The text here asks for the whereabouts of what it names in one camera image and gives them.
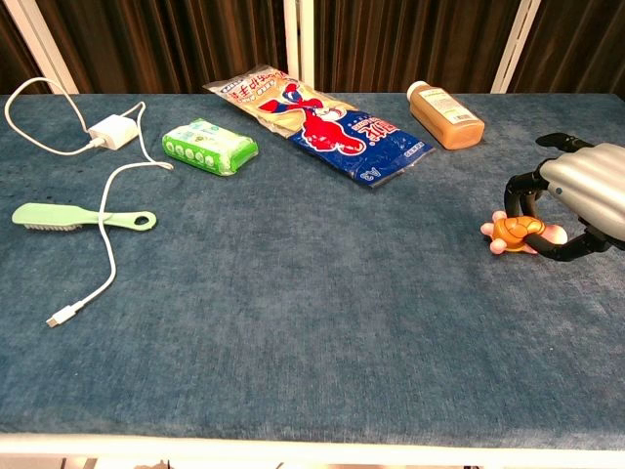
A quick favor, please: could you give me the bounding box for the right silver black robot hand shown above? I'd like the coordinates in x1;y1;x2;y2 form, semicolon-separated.
504;132;625;264

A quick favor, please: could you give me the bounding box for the orange turtle toy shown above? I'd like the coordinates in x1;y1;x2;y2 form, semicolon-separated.
479;210;569;256

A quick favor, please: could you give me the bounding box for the orange liquid plastic bottle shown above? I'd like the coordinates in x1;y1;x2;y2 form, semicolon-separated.
406;80;486;150

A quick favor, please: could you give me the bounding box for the blue red glove package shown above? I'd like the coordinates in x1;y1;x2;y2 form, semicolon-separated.
202;64;437;189

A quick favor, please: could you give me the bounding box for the blue table cloth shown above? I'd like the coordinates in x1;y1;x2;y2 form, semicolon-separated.
0;91;625;451

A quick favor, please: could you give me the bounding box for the green wet wipes pack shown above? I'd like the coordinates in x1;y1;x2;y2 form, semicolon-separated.
161;117;260;178

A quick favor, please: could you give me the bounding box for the dark brown curtain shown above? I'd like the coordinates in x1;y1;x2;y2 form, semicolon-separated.
0;0;625;96

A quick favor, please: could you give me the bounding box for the white charger adapter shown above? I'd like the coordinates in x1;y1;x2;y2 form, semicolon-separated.
88;113;139;151

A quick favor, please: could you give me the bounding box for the light green brush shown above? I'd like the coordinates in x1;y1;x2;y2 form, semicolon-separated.
11;202;158;233

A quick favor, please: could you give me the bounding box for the white metal frame post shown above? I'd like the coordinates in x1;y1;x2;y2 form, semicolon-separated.
3;0;79;96
282;0;316;92
489;0;543;95

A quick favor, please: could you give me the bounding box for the white charging cable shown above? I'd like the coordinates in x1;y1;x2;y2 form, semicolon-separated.
3;76;175;328

